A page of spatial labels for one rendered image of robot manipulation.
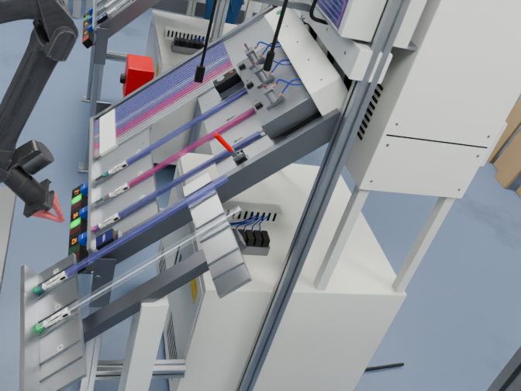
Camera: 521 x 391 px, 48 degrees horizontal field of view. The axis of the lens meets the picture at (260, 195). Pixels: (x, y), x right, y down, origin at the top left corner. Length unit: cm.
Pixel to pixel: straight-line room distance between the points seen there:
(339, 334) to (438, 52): 96
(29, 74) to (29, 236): 147
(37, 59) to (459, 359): 216
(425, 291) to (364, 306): 118
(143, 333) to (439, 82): 89
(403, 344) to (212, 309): 119
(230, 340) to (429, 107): 90
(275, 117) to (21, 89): 55
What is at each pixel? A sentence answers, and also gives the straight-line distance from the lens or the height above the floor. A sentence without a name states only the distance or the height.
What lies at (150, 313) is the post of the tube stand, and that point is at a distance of 132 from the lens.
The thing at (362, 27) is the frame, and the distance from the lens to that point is 128.
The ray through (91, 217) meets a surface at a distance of 162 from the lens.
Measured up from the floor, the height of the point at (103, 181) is 74.
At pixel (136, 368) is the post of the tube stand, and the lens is 147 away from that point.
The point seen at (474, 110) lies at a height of 127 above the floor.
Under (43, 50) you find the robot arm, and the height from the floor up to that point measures 125.
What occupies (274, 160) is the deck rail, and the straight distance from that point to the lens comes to 140.
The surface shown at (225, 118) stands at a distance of 161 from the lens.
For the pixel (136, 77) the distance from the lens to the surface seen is 236.
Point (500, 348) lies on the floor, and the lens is 298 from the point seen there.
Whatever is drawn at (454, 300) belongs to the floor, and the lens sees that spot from 307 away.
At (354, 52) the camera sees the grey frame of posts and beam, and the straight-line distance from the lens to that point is 129.
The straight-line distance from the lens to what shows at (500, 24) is 145.
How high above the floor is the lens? 176
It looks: 34 degrees down
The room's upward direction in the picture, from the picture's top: 18 degrees clockwise
